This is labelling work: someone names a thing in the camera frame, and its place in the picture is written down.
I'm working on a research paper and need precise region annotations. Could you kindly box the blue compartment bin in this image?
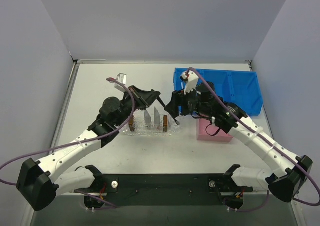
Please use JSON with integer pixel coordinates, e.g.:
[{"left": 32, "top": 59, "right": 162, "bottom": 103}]
[{"left": 171, "top": 67, "right": 263, "bottom": 117}]

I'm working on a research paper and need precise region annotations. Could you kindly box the clear textured oval tray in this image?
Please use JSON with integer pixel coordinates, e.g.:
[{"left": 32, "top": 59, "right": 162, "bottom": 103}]
[{"left": 121, "top": 114, "right": 181, "bottom": 137}]

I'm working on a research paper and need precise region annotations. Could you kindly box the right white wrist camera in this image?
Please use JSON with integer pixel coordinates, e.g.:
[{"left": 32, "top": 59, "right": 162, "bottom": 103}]
[{"left": 180, "top": 70, "right": 199, "bottom": 95}]

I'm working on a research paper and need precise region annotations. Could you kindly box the purple cable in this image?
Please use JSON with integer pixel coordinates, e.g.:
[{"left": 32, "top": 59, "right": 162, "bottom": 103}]
[
  {"left": 0, "top": 77, "right": 137, "bottom": 209},
  {"left": 187, "top": 67, "right": 320, "bottom": 213}
]

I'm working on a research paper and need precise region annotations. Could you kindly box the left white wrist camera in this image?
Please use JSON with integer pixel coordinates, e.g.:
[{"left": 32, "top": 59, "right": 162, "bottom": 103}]
[{"left": 114, "top": 73, "right": 127, "bottom": 93}]

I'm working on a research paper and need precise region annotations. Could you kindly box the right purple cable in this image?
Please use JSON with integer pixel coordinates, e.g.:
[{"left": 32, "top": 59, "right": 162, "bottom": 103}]
[{"left": 187, "top": 67, "right": 320, "bottom": 213}]

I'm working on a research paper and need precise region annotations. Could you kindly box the black toothbrush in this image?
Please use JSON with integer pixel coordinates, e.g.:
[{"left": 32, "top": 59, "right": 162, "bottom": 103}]
[{"left": 157, "top": 96, "right": 181, "bottom": 126}]

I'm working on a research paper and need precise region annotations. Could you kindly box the pink plastic box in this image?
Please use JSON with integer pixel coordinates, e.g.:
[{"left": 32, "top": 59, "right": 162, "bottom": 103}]
[{"left": 196, "top": 119, "right": 233, "bottom": 143}]

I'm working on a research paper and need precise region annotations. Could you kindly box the white red-capped toothpaste tube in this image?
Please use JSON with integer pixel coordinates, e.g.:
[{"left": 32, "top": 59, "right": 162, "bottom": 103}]
[{"left": 154, "top": 107, "right": 161, "bottom": 127}]

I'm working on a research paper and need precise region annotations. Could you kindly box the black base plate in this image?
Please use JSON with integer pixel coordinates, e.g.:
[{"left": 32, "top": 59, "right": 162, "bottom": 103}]
[{"left": 84, "top": 173, "right": 253, "bottom": 207}]

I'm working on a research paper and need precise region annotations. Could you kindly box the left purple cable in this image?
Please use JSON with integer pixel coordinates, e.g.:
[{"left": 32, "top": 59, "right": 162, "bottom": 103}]
[{"left": 0, "top": 77, "right": 137, "bottom": 209}]

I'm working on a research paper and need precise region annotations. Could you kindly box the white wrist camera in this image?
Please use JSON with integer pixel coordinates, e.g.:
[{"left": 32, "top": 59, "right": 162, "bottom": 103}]
[
  {"left": 114, "top": 73, "right": 127, "bottom": 93},
  {"left": 180, "top": 70, "right": 199, "bottom": 95}
]

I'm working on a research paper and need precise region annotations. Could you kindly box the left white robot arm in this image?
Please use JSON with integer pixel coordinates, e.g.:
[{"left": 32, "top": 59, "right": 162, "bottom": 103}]
[{"left": 16, "top": 85, "right": 161, "bottom": 211}]

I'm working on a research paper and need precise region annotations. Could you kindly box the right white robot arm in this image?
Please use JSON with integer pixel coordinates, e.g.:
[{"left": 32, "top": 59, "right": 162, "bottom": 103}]
[{"left": 165, "top": 82, "right": 313, "bottom": 203}]

